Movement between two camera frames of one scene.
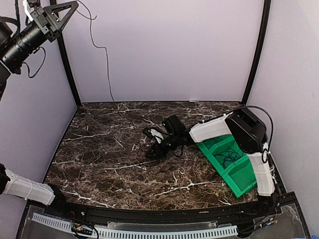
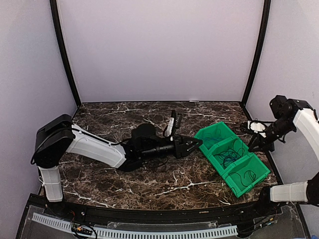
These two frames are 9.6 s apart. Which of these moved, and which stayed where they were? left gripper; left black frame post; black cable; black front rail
Moved: left gripper
Stayed: black front rail; left black frame post; black cable
